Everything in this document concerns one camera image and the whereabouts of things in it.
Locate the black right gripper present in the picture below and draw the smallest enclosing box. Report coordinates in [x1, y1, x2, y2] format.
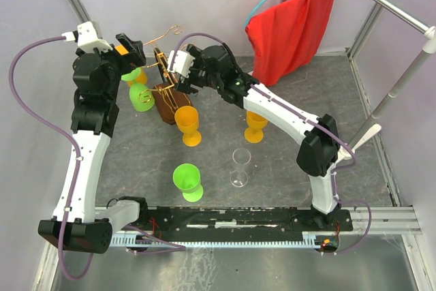
[173, 44, 221, 96]

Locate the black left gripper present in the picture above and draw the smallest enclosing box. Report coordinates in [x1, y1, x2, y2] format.
[90, 33, 146, 100]

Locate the orange plastic goblet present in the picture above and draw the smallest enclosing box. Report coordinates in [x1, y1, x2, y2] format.
[114, 44, 149, 88]
[244, 111, 268, 144]
[174, 106, 202, 147]

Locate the gold wire wine glass rack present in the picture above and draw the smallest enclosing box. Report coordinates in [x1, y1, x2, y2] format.
[143, 25, 192, 125]

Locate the green plastic goblet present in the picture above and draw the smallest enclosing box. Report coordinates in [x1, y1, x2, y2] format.
[172, 164, 204, 202]
[129, 83, 155, 112]

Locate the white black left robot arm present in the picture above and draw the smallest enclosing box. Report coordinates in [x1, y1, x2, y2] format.
[37, 33, 151, 254]

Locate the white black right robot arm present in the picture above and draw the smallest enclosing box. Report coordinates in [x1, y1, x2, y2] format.
[168, 44, 340, 230]

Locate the clear wine glass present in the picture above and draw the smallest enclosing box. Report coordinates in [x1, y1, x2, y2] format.
[230, 148, 251, 187]

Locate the red cloth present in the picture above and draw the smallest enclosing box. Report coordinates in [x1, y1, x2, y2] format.
[245, 0, 334, 86]

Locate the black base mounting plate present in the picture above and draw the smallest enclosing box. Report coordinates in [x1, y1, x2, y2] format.
[112, 205, 353, 243]

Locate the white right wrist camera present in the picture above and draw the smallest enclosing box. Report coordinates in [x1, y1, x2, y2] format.
[168, 50, 195, 78]

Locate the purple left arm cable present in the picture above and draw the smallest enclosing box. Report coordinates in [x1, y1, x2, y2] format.
[8, 35, 187, 281]

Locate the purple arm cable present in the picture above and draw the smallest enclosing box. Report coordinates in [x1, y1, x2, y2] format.
[173, 33, 372, 258]
[8, 35, 187, 281]

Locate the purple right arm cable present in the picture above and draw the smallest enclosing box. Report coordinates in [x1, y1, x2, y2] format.
[173, 33, 372, 258]

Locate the white cable duct rail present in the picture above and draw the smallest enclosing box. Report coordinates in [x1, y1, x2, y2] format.
[109, 232, 321, 249]

